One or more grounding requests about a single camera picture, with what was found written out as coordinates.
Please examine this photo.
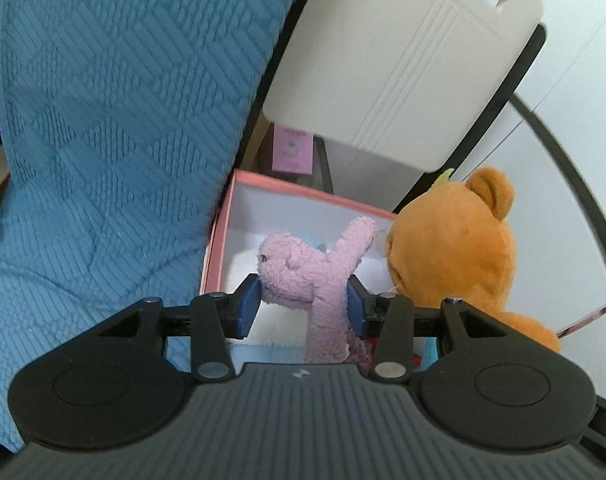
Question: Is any brown cardboard box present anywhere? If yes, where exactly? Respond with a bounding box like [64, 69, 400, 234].
[245, 115, 276, 171]

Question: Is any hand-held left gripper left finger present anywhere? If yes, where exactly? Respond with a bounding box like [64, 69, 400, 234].
[95, 274, 261, 382]

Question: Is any black curved rim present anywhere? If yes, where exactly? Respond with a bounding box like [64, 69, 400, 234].
[510, 94, 606, 311]

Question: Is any beige chair back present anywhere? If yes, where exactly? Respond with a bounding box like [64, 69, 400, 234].
[263, 0, 544, 173]

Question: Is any blue quilted mat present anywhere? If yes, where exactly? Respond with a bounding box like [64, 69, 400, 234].
[0, 0, 316, 453]

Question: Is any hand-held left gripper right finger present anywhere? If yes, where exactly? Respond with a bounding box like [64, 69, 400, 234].
[347, 277, 514, 381]

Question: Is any small pink carton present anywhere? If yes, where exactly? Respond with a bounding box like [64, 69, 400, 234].
[272, 125, 314, 176]

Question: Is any brown teddy bear plush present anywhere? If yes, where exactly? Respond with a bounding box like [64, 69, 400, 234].
[385, 166, 561, 356]

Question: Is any pink storage box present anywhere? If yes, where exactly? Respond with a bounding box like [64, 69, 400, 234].
[199, 169, 434, 376]

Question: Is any purple organza bag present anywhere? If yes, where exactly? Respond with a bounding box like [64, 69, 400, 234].
[345, 330, 379, 376]

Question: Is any pink rabbit plush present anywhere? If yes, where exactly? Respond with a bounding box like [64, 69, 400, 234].
[257, 216, 376, 365]

